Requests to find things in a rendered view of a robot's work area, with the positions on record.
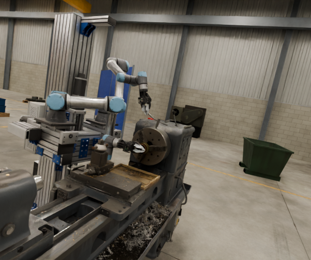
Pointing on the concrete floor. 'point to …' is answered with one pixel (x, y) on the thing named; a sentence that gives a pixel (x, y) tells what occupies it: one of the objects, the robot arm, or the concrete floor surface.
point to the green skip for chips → (264, 158)
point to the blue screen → (104, 91)
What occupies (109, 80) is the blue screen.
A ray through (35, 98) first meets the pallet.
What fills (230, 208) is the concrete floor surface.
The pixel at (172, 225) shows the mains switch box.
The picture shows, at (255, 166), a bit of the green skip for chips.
